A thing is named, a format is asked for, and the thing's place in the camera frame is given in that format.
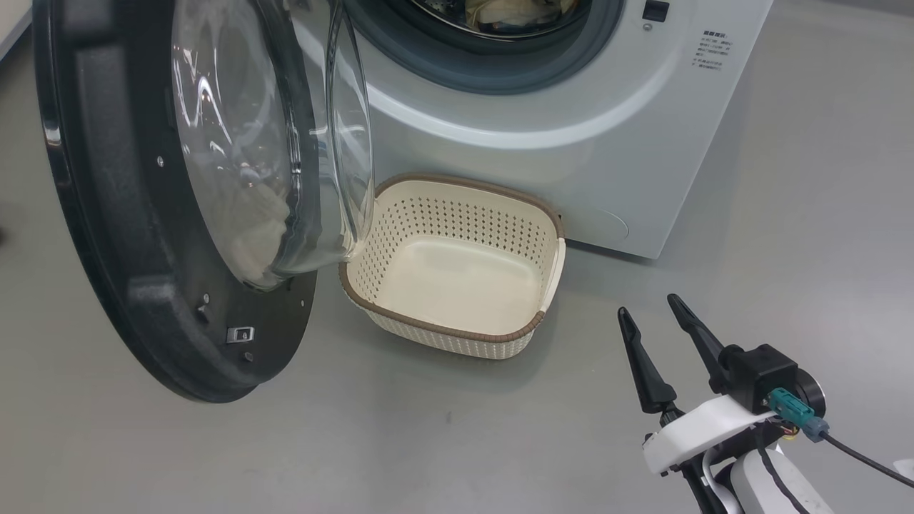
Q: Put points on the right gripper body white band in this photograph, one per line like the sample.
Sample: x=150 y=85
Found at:
x=689 y=435

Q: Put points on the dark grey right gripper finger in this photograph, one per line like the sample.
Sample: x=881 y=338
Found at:
x=651 y=382
x=703 y=343

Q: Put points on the round black glass washer door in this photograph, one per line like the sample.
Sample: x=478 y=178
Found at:
x=128 y=214

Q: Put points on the white front-load washing machine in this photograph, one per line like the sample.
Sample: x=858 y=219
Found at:
x=607 y=157

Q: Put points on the cream laundry basket brown rim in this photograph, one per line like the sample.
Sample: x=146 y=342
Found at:
x=457 y=285

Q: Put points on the beige clothes in drum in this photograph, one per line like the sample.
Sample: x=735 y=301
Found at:
x=514 y=13

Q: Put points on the printed warning text label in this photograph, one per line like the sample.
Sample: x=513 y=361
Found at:
x=708 y=50

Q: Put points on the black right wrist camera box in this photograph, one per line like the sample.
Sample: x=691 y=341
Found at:
x=764 y=371

